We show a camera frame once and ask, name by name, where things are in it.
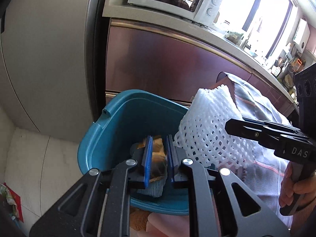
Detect orange peel piece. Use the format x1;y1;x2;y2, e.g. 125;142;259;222
150;136;167;182

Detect white foam fruit net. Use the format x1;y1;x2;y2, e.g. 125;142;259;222
174;85;254;170

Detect pink right sleeve forearm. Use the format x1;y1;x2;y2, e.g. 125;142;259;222
290;199;315;235

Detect teal trash bin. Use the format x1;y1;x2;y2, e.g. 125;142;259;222
78;90;189;216

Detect purple kitchen cabinets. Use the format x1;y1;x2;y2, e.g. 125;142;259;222
105;19;297;117

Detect right hand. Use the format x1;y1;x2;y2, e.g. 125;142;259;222
278;162;315;208

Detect purple plaid tablecloth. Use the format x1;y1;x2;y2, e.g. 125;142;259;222
212;72;292;228

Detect grey refrigerator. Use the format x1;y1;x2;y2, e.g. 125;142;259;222
1;0;103;142

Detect white wall water heater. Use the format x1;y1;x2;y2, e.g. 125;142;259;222
293;19;310;54

